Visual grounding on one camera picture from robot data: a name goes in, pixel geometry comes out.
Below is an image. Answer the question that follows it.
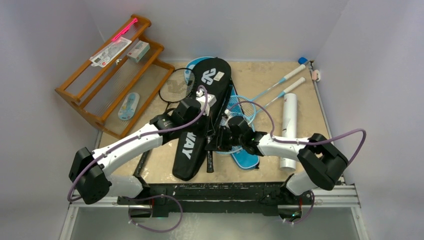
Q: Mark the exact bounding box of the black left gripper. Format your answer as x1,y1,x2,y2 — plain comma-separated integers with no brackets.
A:
181,108,215,138

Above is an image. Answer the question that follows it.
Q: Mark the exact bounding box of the black badminton racket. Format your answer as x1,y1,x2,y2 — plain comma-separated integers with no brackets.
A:
206,111,232,173
133,67,197,178

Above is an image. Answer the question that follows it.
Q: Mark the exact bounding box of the black Crossway racket cover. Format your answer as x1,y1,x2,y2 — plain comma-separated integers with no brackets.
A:
172,57,233,181

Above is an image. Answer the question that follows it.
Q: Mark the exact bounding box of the white shuttlecock tube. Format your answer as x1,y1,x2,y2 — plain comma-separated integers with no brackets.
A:
279,93,298,173

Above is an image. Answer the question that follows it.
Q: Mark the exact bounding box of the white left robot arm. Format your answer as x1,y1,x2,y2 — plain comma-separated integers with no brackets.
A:
67,94,216,205

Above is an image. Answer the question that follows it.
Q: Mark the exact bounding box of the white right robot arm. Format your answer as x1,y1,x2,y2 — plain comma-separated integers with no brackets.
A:
205,116,348,204

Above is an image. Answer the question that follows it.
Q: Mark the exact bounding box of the blue racket cover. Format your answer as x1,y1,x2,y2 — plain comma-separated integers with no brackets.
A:
186,56,260,170

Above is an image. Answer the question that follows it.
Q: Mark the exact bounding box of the blue white plastic packet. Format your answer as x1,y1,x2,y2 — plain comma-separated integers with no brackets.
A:
118,92,140,121

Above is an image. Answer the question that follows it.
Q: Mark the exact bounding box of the wooden shelf rack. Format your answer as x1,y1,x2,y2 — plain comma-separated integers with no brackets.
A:
55,14,175,139

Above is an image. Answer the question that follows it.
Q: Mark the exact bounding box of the small white box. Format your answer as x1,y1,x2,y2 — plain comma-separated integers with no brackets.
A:
126,40,150,63

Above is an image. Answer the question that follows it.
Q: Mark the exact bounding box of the clear stationery packet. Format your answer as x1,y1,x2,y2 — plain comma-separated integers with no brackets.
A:
89,36,132,68

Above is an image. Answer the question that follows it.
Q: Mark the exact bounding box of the small blue block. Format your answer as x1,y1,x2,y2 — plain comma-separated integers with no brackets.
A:
297,57,309,65

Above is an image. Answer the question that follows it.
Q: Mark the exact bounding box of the pink white clip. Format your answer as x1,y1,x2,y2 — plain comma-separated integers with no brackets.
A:
311,69,321,82

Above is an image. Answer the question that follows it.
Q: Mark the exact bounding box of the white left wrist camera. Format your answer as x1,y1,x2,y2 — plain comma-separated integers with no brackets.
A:
195,89,217,116

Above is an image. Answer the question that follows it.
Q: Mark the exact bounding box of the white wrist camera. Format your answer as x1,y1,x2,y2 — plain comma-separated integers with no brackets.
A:
222,109,232,120
195,89,217,116

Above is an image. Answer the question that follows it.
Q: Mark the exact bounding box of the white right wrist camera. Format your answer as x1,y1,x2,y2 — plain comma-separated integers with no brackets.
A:
222,109,232,120

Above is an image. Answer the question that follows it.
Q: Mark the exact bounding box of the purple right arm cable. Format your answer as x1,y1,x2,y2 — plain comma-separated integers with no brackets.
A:
228,100,367,167

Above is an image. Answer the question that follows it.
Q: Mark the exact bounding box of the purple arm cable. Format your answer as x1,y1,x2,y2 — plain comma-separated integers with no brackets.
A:
228,100,367,167
66,85,209,203

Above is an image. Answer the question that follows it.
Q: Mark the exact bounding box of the black metal base frame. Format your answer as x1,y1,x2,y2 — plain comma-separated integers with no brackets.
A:
67,177,360,220

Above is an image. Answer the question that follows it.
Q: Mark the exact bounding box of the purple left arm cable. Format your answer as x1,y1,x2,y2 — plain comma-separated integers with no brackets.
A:
66,85,209,203

